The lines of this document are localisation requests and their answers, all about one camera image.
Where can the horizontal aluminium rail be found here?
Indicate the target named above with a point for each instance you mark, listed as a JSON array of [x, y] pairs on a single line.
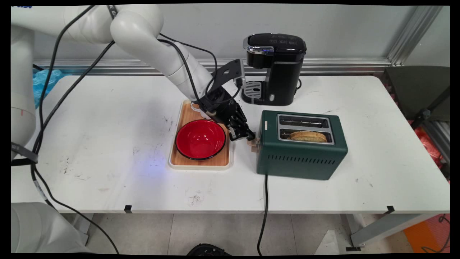
[[323, 66]]

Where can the red plastic bag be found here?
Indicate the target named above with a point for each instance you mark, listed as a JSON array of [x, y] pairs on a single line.
[[429, 144]]

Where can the wooden tray with cream rim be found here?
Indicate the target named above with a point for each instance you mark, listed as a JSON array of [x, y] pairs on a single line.
[[185, 115]]

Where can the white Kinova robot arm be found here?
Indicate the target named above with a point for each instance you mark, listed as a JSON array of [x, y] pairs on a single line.
[[136, 28]]

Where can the black tape piece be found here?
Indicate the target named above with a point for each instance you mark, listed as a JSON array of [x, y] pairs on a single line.
[[390, 209], [128, 208]]

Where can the black round object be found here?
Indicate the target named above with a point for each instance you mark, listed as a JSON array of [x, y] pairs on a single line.
[[208, 250]]

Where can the black coffee maker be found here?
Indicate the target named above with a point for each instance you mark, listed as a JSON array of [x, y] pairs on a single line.
[[284, 68]]

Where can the toasted bread slice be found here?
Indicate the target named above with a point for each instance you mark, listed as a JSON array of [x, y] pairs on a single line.
[[308, 136]]

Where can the green two-slot toaster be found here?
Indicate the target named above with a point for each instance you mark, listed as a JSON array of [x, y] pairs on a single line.
[[300, 158]]

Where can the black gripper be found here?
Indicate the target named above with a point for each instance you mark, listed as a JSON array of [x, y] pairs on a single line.
[[220, 104]]

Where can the grey table leg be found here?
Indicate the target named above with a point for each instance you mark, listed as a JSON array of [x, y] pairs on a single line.
[[388, 226], [82, 226]]

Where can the slanted aluminium post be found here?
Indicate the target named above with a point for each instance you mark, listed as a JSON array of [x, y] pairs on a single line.
[[413, 34]]

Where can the beige toaster lever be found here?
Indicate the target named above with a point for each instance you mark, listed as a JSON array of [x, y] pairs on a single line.
[[252, 143]]

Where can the white enamel mug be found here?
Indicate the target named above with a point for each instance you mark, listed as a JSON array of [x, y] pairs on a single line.
[[194, 105]]

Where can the dark grey chair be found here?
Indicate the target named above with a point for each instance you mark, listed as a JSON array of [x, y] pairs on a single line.
[[417, 90]]

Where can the red bowl with black rim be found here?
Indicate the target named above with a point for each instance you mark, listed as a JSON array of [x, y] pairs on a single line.
[[199, 140]]

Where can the blue plastic bag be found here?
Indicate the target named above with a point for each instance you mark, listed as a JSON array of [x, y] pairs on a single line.
[[43, 84]]

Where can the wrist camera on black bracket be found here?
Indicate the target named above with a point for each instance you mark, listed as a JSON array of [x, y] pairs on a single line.
[[230, 72]]

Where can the orange floor mat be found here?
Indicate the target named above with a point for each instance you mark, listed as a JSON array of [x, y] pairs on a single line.
[[427, 233]]

